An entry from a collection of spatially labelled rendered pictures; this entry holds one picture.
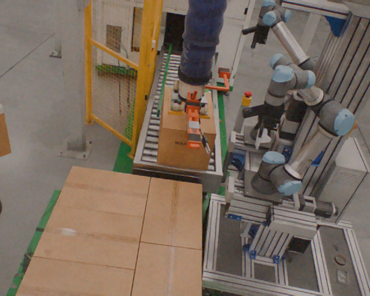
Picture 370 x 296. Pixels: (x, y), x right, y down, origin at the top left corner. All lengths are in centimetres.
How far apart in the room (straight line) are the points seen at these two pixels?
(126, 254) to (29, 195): 138
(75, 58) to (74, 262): 170
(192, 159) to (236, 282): 94
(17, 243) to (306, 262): 222
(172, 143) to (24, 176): 154
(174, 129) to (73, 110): 123
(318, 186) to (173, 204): 98
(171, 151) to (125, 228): 68
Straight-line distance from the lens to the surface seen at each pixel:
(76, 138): 364
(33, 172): 357
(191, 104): 224
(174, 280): 220
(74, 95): 335
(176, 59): 455
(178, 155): 268
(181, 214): 249
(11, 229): 315
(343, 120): 178
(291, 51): 221
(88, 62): 375
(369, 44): 192
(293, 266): 293
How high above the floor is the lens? 242
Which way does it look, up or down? 38 degrees down
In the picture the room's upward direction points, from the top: 11 degrees clockwise
